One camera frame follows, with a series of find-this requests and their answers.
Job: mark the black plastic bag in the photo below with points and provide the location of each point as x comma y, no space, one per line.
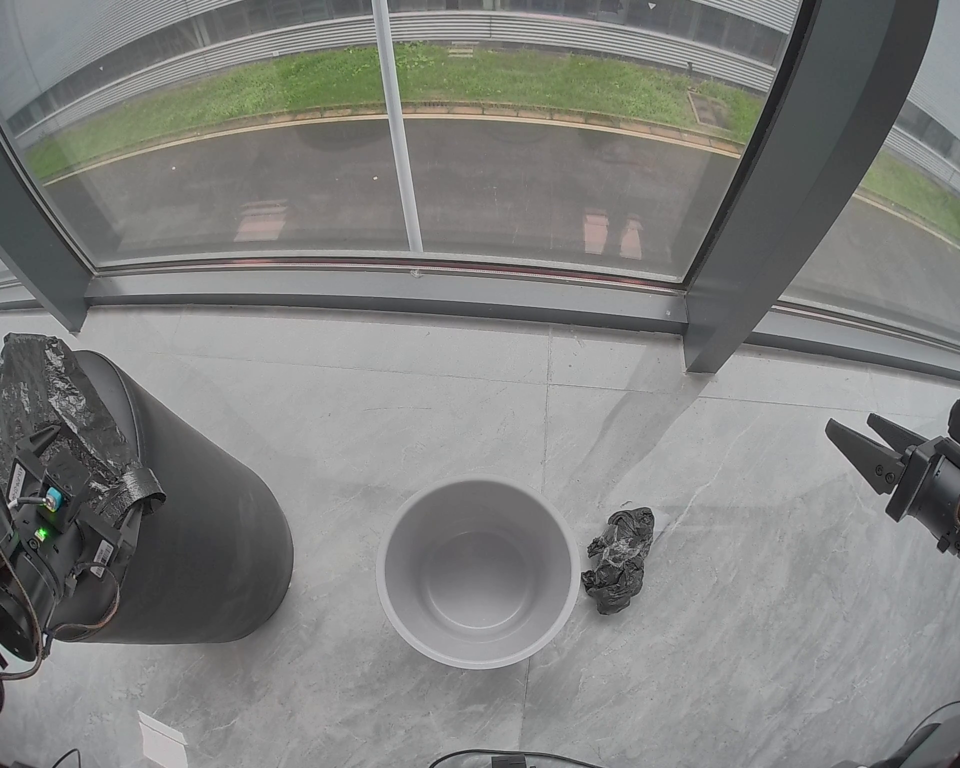
60,390

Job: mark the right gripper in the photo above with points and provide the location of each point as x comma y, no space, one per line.
934,487

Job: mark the window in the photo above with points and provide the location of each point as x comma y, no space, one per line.
817,187

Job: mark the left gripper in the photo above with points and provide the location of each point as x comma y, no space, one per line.
105,547

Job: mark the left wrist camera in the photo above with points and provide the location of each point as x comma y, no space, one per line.
64,476

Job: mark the white trash bin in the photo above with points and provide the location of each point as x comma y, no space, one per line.
480,570

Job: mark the crumpled black plastic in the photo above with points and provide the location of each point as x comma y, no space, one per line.
619,555

